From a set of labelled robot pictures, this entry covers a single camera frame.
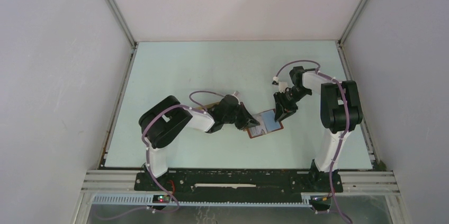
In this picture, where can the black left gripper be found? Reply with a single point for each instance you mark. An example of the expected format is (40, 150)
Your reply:
(247, 119)

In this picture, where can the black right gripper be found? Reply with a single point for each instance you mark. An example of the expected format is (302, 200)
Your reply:
(284, 110)

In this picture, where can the brown leather card holder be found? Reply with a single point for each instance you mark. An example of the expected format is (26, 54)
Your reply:
(259, 119)

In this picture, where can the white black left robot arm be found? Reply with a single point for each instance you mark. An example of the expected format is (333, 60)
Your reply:
(165, 121)

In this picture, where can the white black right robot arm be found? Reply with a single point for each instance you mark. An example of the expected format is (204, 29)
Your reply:
(340, 113)

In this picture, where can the beige plastic card tray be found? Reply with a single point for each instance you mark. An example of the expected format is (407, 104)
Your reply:
(209, 107)

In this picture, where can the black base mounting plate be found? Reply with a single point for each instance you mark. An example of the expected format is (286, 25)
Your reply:
(237, 185)

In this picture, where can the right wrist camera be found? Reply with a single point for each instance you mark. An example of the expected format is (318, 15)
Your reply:
(282, 86)

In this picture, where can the aluminium frame rail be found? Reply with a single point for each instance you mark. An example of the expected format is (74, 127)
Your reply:
(117, 186)

